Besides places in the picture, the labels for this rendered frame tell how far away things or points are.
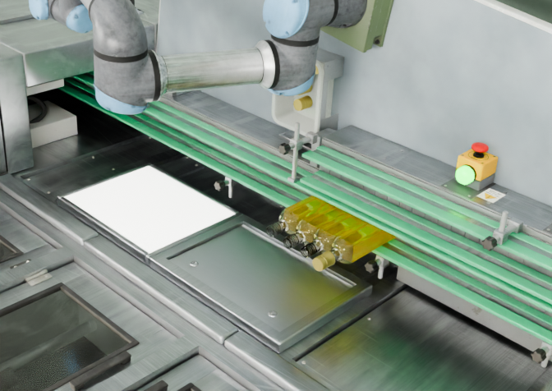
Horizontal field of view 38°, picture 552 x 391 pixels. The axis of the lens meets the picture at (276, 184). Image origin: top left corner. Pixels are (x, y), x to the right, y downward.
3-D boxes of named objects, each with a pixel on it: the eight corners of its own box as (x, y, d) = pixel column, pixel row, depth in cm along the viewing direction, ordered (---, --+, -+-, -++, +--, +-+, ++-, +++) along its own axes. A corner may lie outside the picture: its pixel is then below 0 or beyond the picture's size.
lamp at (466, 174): (458, 178, 192) (451, 182, 190) (461, 161, 190) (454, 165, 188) (474, 185, 189) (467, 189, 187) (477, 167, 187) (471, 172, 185)
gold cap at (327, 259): (321, 256, 191) (310, 264, 188) (328, 247, 188) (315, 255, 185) (331, 267, 189) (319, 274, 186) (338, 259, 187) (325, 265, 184)
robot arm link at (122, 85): (328, 39, 189) (100, 59, 167) (321, 96, 197) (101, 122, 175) (306, 20, 198) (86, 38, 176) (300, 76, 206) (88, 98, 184)
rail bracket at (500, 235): (509, 225, 180) (477, 246, 171) (515, 196, 176) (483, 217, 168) (525, 232, 177) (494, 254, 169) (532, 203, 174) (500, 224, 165)
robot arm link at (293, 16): (338, -15, 186) (297, -5, 177) (330, 40, 193) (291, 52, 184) (301, -29, 193) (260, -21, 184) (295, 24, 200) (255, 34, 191)
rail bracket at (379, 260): (392, 262, 209) (360, 282, 200) (395, 240, 205) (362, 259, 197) (404, 269, 206) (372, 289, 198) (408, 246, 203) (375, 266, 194)
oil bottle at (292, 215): (329, 203, 218) (274, 230, 204) (331, 185, 215) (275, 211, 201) (345, 210, 214) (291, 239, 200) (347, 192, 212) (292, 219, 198)
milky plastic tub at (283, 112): (291, 113, 235) (270, 121, 230) (296, 39, 225) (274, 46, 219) (336, 132, 225) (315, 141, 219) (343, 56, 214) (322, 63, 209)
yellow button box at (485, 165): (469, 172, 198) (453, 181, 193) (475, 144, 194) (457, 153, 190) (494, 181, 194) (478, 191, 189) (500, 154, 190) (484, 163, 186)
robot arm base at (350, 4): (331, -47, 197) (303, -41, 191) (374, -17, 190) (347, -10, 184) (315, 7, 207) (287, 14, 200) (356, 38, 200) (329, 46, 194)
